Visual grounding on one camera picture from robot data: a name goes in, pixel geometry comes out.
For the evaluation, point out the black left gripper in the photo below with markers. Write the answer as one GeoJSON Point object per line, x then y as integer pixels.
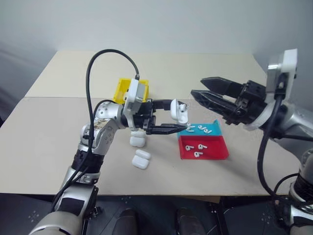
{"type": "Point", "coordinates": [148, 115]}

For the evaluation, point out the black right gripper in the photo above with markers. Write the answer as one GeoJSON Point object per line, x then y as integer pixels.
{"type": "Point", "coordinates": [252, 102]}

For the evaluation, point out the white earbud case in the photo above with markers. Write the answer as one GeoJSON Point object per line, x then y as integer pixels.
{"type": "Point", "coordinates": [175, 110]}
{"type": "Point", "coordinates": [139, 134]}
{"type": "Point", "coordinates": [140, 162]}
{"type": "Point", "coordinates": [137, 142]}

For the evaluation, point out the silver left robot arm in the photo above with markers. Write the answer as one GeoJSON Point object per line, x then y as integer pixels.
{"type": "Point", "coordinates": [104, 137]}

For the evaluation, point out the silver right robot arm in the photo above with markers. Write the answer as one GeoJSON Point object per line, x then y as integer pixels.
{"type": "Point", "coordinates": [297, 122]}

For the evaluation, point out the closed white earbud case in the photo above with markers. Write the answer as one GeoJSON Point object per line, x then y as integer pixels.
{"type": "Point", "coordinates": [137, 142]}
{"type": "Point", "coordinates": [139, 134]}
{"type": "Point", "coordinates": [140, 162]}

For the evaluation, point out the yellow plastic bin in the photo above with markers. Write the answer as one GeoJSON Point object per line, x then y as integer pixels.
{"type": "Point", "coordinates": [119, 91]}

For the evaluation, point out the white earbud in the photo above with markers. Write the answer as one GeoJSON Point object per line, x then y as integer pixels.
{"type": "Point", "coordinates": [184, 106]}
{"type": "Point", "coordinates": [191, 128]}
{"type": "Point", "coordinates": [202, 127]}
{"type": "Point", "coordinates": [201, 146]}
{"type": "Point", "coordinates": [197, 154]}
{"type": "Point", "coordinates": [188, 148]}
{"type": "Point", "coordinates": [208, 131]}

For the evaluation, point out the teal and red tray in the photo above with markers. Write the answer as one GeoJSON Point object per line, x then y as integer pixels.
{"type": "Point", "coordinates": [203, 144]}

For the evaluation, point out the dark rounded shape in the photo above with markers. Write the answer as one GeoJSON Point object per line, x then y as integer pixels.
{"type": "Point", "coordinates": [189, 221]}
{"type": "Point", "coordinates": [127, 220]}

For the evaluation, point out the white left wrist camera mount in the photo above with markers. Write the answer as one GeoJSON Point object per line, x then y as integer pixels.
{"type": "Point", "coordinates": [133, 98]}

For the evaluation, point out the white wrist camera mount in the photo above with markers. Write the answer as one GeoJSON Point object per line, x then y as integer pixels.
{"type": "Point", "coordinates": [133, 98]}
{"type": "Point", "coordinates": [289, 66]}

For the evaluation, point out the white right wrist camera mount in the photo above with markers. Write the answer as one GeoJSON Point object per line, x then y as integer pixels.
{"type": "Point", "coordinates": [289, 66]}

